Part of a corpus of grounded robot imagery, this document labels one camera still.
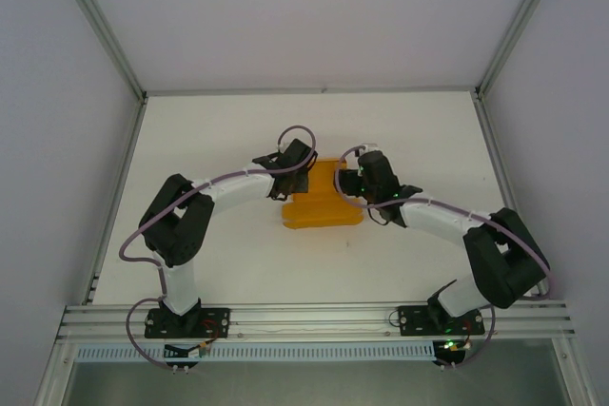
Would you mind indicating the grey metal panel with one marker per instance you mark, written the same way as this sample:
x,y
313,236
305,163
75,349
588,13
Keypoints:
x,y
309,384

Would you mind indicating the aluminium left frame post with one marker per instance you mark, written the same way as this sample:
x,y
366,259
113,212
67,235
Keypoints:
x,y
95,21

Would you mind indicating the aluminium right side rail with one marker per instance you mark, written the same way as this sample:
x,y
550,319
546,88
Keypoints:
x,y
499,178

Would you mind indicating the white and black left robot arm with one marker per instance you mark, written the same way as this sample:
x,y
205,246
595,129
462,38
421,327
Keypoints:
x,y
238,189

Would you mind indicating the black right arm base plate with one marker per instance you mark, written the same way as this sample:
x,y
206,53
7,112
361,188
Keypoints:
x,y
414,320

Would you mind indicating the aluminium left frame leg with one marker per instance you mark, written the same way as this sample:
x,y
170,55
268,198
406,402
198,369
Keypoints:
x,y
54,377

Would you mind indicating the aluminium right frame leg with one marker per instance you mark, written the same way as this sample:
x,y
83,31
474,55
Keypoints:
x,y
573,373

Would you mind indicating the aluminium left side rail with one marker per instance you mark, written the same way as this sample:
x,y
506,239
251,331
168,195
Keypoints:
x,y
119,187

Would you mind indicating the orange cloth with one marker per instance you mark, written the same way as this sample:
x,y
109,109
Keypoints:
x,y
323,211

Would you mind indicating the aluminium rear frame bar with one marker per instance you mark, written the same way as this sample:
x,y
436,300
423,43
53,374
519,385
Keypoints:
x,y
309,90

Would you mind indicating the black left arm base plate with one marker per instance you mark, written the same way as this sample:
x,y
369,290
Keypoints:
x,y
216,318

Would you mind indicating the aluminium frame post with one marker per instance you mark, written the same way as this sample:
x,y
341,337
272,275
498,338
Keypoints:
x,y
523,16
95,21

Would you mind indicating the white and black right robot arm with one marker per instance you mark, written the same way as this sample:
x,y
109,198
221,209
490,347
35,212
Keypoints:
x,y
438,223

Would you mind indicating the aluminium frame leg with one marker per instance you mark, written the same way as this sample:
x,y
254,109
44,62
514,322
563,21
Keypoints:
x,y
573,373
54,377

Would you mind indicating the aluminium mounting rail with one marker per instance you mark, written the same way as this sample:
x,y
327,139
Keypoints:
x,y
309,318

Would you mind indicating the aluminium right frame post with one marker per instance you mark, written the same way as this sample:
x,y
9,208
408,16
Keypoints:
x,y
523,16

